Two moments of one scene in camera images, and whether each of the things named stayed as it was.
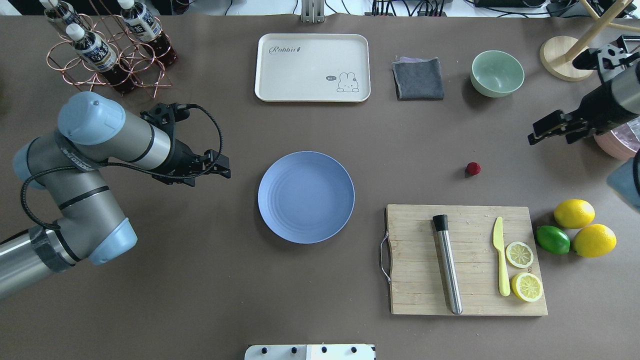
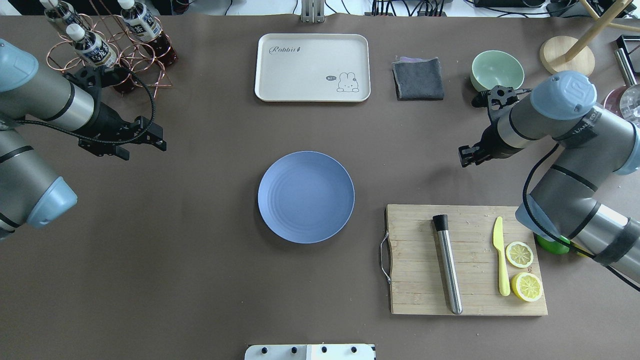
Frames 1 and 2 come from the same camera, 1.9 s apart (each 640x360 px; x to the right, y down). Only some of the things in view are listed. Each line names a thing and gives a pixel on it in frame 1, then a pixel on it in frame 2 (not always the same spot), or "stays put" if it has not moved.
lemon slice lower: x=526 y=286 stays put
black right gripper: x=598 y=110 -> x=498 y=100
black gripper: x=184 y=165 -> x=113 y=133
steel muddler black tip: x=441 y=223 stays put
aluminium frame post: x=312 y=11 stays put
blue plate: x=306 y=197 stays put
